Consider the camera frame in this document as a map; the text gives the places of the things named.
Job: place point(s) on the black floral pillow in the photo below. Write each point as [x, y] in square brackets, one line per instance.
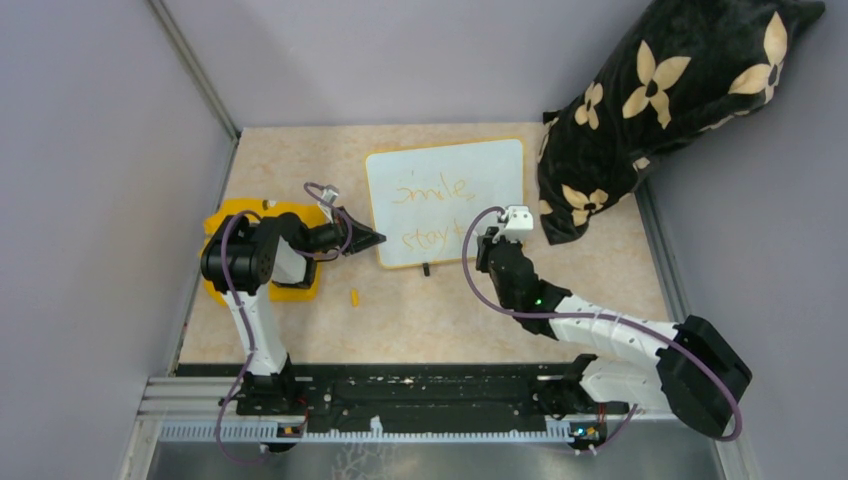
[683, 69]

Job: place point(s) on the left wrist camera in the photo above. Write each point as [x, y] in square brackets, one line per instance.
[328, 196]

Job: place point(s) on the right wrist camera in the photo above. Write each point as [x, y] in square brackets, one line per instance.
[514, 225]

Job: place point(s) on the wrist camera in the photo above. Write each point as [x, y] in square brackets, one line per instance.
[514, 225]
[328, 196]

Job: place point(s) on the white whiteboard yellow rim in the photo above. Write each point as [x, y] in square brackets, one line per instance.
[424, 199]

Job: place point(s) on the aluminium frame post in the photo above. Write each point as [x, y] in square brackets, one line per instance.
[193, 67]

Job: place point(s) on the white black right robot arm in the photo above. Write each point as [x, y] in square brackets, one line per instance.
[687, 368]

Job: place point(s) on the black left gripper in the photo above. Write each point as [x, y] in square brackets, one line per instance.
[363, 236]

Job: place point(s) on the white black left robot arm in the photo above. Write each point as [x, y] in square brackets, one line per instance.
[244, 260]

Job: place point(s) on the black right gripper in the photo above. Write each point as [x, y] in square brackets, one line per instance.
[486, 244]

